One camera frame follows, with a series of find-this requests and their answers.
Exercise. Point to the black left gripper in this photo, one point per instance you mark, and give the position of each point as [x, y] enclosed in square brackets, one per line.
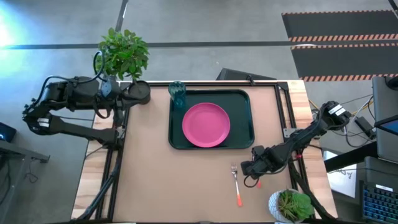
[122, 100]

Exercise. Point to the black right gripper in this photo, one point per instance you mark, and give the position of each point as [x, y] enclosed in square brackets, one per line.
[272, 160]

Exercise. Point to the pink round plate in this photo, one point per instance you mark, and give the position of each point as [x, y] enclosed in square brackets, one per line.
[206, 125]

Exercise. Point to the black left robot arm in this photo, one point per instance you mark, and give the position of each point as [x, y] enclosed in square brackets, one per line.
[77, 132]

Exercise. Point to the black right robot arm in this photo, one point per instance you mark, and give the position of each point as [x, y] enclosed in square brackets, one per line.
[311, 132]

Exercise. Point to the dark green serving tray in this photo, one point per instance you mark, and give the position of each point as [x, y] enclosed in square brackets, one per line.
[241, 124]

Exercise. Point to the small green tree black pot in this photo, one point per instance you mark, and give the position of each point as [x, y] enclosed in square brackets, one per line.
[124, 53]

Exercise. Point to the green succulent white pot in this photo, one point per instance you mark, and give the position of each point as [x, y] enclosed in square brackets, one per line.
[292, 205]

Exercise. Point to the tan table mat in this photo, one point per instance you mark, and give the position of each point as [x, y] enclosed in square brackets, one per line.
[155, 174]

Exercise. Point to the white paper sheet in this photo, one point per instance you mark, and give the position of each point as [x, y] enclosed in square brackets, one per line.
[342, 180]

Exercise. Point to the black monitor behind table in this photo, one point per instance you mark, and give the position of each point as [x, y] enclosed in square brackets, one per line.
[239, 74]

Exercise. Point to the black power adapter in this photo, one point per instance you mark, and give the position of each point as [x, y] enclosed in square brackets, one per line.
[365, 127]

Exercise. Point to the black device with light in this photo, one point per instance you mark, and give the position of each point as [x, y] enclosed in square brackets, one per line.
[7, 132]

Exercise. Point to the blue backlit keyboard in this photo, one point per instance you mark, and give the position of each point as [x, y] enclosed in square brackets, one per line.
[379, 203]

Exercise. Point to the black hazard striped floor mat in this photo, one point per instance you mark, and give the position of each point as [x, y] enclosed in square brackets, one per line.
[345, 60]
[342, 23]

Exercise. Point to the blue screen tablet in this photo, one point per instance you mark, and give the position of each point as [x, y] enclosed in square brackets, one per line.
[390, 126]

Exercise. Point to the grey laptop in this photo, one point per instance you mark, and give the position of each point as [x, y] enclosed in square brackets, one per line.
[384, 102]

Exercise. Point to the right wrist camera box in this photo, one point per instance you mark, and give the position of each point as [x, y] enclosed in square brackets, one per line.
[258, 152]

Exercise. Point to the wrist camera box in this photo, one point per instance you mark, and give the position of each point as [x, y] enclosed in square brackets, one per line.
[110, 88]
[258, 152]

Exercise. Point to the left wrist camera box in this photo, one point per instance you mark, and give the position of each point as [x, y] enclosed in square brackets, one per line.
[110, 88]

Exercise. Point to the silver metal bracket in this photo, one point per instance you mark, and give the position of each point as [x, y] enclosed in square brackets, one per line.
[289, 132]

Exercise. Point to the black table frame rails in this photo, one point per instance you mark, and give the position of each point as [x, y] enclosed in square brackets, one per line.
[281, 105]

